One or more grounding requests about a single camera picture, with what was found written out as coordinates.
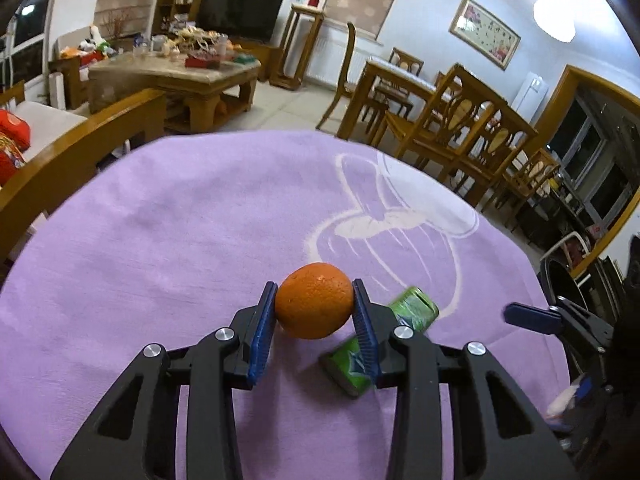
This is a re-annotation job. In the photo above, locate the green gum box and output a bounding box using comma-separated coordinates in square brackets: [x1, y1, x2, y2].
[319, 280, 439, 398]

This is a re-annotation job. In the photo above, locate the orange fruit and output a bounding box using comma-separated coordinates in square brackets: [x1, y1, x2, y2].
[274, 262, 354, 340]

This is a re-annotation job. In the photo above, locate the purple tablecloth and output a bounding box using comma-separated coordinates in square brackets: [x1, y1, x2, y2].
[1, 131, 570, 478]

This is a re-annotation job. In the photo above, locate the wooden dining chair near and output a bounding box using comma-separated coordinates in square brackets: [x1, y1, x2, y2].
[372, 64, 538, 207]

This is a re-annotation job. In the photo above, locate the wooden dining chair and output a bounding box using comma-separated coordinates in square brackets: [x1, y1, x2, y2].
[372, 64, 538, 207]
[373, 46, 426, 122]
[316, 20, 391, 132]

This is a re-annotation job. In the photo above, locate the white standing air conditioner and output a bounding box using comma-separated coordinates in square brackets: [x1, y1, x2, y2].
[510, 72, 549, 124]

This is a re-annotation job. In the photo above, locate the wooden coffee table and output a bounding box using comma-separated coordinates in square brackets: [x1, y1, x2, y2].
[88, 52, 262, 133]

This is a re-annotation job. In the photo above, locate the wooden sofa with cushions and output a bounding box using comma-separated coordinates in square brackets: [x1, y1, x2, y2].
[1, 89, 167, 260]

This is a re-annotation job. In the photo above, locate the tall wooden plant stand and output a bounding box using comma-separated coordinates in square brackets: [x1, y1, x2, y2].
[269, 3, 326, 91]

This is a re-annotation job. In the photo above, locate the wooden dining chair left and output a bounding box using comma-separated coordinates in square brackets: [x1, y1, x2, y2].
[316, 20, 391, 132]

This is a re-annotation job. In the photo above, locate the wooden dining table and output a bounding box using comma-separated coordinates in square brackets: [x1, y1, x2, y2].
[335, 56, 436, 140]

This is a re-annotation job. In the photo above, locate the ceiling lamp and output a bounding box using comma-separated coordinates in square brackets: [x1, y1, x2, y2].
[533, 0, 576, 44]

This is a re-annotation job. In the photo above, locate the wooden tv cabinet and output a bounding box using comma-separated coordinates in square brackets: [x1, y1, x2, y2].
[232, 38, 280, 82]

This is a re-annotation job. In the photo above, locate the black flat television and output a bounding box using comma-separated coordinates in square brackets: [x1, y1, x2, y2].
[195, 0, 283, 42]

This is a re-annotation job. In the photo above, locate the framed floral wall picture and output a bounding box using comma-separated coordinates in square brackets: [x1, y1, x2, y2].
[449, 0, 521, 70]

